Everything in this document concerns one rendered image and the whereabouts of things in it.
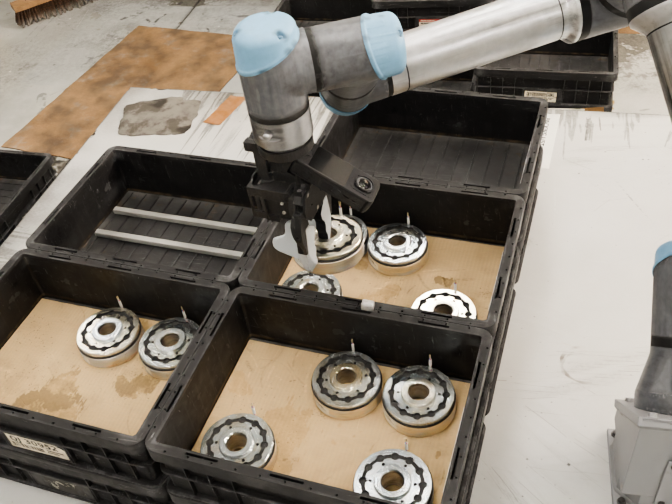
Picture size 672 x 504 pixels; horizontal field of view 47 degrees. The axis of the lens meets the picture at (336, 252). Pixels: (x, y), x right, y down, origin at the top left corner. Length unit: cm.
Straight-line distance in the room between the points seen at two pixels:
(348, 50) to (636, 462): 65
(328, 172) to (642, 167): 96
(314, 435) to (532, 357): 44
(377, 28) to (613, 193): 91
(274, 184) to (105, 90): 279
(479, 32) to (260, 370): 59
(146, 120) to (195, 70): 169
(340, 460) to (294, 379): 16
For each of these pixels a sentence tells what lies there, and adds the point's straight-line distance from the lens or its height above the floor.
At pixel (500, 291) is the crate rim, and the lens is 114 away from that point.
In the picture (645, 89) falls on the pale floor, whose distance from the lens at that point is 341.
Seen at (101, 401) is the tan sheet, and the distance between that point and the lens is 124.
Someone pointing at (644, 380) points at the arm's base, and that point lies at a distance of 112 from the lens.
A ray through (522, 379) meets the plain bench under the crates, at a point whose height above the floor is 70.
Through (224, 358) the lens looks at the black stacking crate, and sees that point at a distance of 117.
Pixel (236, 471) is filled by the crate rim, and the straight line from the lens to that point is 98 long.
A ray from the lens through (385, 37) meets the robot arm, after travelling 90.
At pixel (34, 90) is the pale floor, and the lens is 394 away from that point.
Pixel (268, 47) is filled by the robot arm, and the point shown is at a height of 136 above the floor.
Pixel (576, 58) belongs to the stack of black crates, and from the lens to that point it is 258.
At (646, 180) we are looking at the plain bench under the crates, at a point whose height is 70.
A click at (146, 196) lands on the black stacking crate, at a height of 83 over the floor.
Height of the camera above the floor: 175
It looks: 43 degrees down
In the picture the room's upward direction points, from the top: 8 degrees counter-clockwise
